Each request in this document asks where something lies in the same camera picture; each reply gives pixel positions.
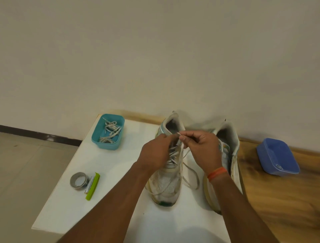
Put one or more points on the person's left hand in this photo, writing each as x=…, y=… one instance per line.
x=157, y=152

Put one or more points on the person's right hand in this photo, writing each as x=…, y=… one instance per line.
x=205, y=150

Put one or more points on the worn white sneaker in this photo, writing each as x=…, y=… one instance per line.
x=165, y=190
x=230, y=135

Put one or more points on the person's right forearm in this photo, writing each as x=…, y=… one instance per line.
x=240, y=212

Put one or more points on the person's left forearm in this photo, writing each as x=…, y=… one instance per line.
x=105, y=210

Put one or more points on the orange thread wristband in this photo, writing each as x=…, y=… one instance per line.
x=217, y=173

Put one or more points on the teal plastic container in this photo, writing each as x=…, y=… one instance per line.
x=97, y=137

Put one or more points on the blue plastic container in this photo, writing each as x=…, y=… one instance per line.
x=275, y=155

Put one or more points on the green utility cutter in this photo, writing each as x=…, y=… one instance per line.
x=93, y=186

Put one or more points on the grey tape roll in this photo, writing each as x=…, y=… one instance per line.
x=74, y=185

